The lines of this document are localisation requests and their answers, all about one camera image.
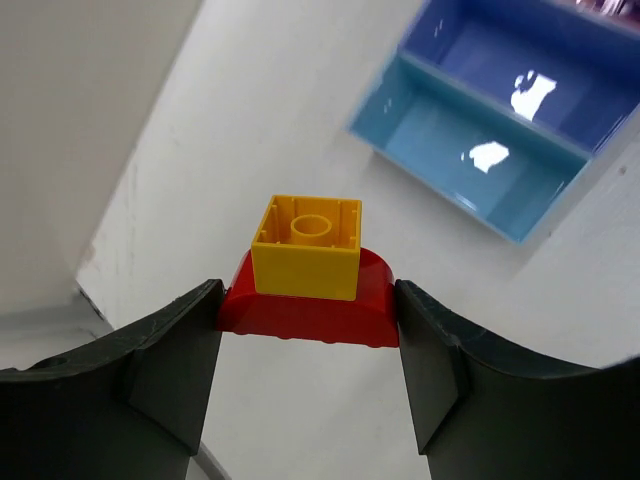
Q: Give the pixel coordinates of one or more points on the light blue container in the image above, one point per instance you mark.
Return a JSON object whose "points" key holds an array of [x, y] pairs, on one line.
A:
{"points": [[505, 174]]}

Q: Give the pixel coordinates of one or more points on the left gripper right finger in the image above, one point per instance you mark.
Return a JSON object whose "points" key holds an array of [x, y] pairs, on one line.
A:
{"points": [[484, 407]]}

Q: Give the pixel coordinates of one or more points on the red lego piece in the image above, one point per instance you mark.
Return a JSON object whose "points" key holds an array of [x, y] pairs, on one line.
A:
{"points": [[368, 320]]}

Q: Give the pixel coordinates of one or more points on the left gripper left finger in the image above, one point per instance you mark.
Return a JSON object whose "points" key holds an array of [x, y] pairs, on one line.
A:
{"points": [[129, 405]]}

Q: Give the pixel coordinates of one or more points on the yellow lego piece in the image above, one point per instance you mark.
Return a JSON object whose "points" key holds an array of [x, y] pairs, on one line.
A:
{"points": [[308, 247]]}

